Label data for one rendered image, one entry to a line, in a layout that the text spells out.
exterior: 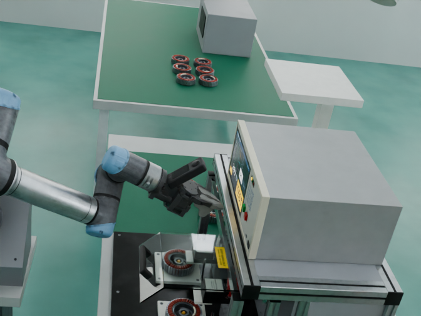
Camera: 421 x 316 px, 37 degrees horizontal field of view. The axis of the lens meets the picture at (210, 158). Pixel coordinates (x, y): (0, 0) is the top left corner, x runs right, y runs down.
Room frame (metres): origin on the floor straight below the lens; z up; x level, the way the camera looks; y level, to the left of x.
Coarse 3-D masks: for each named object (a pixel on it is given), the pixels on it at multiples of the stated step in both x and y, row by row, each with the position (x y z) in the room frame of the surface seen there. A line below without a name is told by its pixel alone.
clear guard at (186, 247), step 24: (168, 240) 1.47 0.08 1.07; (192, 240) 1.49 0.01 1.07; (216, 240) 1.51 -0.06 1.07; (168, 264) 1.37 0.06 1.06; (192, 264) 1.39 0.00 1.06; (216, 264) 1.40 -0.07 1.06; (144, 288) 1.30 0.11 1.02; (168, 288) 1.28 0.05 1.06; (192, 288) 1.29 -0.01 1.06; (216, 288) 1.30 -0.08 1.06
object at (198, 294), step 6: (198, 294) 1.48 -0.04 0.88; (204, 294) 1.45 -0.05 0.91; (210, 294) 1.45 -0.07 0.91; (216, 294) 1.45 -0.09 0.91; (222, 294) 1.46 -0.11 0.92; (228, 294) 1.48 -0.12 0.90; (198, 300) 1.45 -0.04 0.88; (204, 300) 1.44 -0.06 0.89; (210, 300) 1.45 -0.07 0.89; (216, 300) 1.45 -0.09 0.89; (222, 300) 1.45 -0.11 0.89; (228, 300) 1.46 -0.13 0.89; (246, 300) 1.47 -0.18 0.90
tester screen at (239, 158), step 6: (234, 144) 1.80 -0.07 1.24; (240, 144) 1.73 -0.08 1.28; (234, 150) 1.78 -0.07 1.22; (240, 150) 1.71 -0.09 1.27; (234, 156) 1.77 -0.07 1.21; (240, 156) 1.70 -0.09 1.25; (234, 162) 1.75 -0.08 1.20; (240, 162) 1.68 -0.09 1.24; (246, 162) 1.61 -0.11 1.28; (240, 168) 1.67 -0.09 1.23; (246, 168) 1.60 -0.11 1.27; (246, 174) 1.58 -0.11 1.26; (246, 180) 1.57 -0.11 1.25; (240, 186) 1.63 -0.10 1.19
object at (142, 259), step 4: (140, 248) 1.42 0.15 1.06; (144, 248) 1.42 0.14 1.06; (140, 252) 1.41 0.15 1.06; (144, 252) 1.40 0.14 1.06; (148, 252) 1.42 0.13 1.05; (140, 256) 1.39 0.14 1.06; (144, 256) 1.38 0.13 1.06; (148, 256) 1.42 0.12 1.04; (140, 260) 1.37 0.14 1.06; (144, 260) 1.37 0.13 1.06; (140, 264) 1.36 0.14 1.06; (144, 264) 1.35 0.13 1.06; (140, 268) 1.34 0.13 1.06; (144, 268) 1.33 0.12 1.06; (140, 272) 1.33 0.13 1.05; (144, 272) 1.33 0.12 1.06; (148, 272) 1.34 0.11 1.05; (144, 276) 1.33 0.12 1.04; (148, 276) 1.33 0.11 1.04
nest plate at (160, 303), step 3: (159, 303) 1.52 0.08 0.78; (162, 303) 1.52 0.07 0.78; (165, 303) 1.52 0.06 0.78; (159, 306) 1.50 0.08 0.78; (162, 306) 1.51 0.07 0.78; (165, 306) 1.51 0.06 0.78; (201, 306) 1.54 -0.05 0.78; (204, 306) 1.54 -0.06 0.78; (159, 309) 1.49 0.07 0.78; (162, 309) 1.49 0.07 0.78; (165, 309) 1.50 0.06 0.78; (204, 309) 1.53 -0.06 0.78; (159, 312) 1.48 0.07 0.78; (162, 312) 1.48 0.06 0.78; (189, 312) 1.50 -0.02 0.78; (204, 312) 1.51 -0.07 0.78; (159, 315) 1.46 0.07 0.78; (162, 315) 1.47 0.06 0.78; (189, 315) 1.49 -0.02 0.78; (204, 315) 1.50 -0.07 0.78
